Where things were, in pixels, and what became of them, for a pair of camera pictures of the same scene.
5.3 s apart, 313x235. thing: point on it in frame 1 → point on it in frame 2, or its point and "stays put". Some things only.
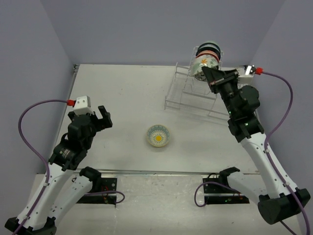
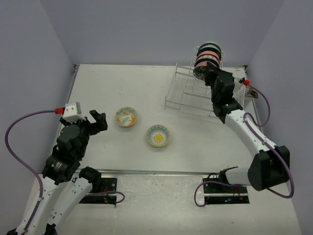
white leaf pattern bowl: x=202 y=60 → x=125 y=116
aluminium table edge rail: x=75 y=69 stays put
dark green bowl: x=209 y=44 stays put
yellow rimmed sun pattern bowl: x=158 y=135 stays put
